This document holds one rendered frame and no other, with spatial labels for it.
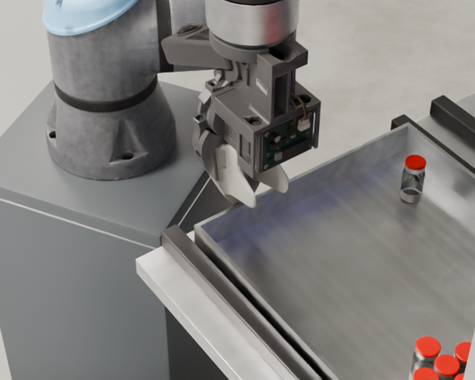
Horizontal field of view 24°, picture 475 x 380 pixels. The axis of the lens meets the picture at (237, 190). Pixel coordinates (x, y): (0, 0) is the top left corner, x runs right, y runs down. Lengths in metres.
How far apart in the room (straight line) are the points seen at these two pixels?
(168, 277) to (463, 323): 0.27
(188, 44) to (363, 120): 1.64
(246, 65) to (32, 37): 1.99
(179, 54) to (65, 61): 0.23
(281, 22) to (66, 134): 0.44
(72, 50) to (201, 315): 0.34
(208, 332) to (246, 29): 0.28
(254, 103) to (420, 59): 1.89
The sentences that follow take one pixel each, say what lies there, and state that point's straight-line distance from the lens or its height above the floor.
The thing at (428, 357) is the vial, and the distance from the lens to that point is 0.91.
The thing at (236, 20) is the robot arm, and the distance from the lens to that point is 0.85.
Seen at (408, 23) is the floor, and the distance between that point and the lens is 2.91.
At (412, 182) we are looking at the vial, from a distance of 1.07.
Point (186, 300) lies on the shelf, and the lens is 0.99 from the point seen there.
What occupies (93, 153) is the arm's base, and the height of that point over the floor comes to 0.83.
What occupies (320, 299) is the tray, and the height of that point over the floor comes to 0.88.
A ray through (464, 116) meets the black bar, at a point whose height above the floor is 0.90.
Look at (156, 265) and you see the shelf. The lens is 1.02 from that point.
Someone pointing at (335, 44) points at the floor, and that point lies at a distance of 2.81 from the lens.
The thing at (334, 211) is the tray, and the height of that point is 0.88.
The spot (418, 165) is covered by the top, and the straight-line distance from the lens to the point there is 1.06.
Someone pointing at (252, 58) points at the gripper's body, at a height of 1.11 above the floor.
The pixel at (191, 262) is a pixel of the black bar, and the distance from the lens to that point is 1.00.
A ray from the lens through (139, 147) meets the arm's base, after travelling 1.23.
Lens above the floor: 1.63
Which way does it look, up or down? 43 degrees down
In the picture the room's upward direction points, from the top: straight up
